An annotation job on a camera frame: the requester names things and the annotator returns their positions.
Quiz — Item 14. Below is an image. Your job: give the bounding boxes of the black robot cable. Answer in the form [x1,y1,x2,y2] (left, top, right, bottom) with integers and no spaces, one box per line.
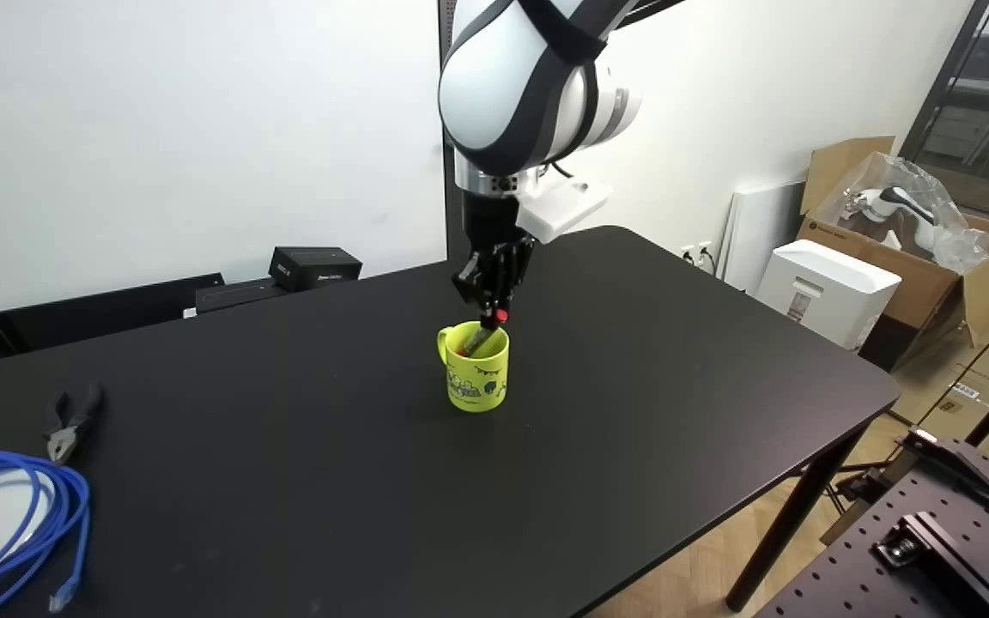
[612,0,688,27]

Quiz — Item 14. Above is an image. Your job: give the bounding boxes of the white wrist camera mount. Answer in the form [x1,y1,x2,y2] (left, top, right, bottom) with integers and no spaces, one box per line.
[511,175,612,248]

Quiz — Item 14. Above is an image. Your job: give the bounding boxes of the white printer box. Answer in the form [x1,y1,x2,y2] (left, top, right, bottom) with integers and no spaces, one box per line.
[753,238,906,355]

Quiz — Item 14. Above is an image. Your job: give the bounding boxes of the clear plastic wrap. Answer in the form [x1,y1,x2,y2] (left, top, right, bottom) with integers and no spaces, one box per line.
[834,151,989,273]

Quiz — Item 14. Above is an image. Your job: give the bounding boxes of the blue coiled cable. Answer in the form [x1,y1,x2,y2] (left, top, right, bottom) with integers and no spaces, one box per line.
[0,446,96,618]

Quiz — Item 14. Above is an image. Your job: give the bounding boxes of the black pliers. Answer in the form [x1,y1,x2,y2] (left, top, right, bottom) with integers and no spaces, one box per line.
[43,381,111,466]

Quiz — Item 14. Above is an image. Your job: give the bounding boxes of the white wall outlet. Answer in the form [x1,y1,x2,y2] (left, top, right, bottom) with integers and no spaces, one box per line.
[676,238,719,271]

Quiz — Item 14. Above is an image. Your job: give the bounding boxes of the grey marker with red cap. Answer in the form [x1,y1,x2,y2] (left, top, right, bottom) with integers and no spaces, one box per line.
[456,305,515,358]

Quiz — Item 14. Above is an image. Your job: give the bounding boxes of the black table leg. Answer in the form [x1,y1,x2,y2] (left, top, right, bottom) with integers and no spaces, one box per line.
[724,427,864,614]

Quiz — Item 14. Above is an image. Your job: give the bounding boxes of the black angled bracket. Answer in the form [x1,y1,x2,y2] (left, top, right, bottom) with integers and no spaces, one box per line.
[903,427,989,514]

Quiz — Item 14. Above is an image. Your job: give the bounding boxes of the long black flat panel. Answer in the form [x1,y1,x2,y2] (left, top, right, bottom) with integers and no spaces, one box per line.
[0,271,229,372]

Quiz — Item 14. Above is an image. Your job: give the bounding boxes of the yellow mug with print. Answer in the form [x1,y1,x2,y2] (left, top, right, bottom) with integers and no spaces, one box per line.
[431,319,515,414]

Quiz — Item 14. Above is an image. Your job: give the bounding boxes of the black rail bracket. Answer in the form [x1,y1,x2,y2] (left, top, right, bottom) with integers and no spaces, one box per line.
[869,509,984,593]

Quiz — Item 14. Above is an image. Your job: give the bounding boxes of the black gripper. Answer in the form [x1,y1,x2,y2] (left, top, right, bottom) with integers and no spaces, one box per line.
[452,186,539,325]

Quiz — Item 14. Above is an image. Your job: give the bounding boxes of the black perforated breadboard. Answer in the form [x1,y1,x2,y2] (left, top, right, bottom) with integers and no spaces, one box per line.
[753,441,989,618]

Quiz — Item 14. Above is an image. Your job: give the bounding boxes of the small black box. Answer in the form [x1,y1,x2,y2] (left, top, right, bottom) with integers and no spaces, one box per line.
[269,243,363,291]

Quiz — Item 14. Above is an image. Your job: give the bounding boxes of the brown cardboard box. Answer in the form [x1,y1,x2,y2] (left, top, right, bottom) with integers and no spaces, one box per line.
[798,134,989,346]

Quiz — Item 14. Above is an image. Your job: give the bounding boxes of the white flat panel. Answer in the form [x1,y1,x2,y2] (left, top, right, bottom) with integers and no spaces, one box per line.
[719,175,809,294]

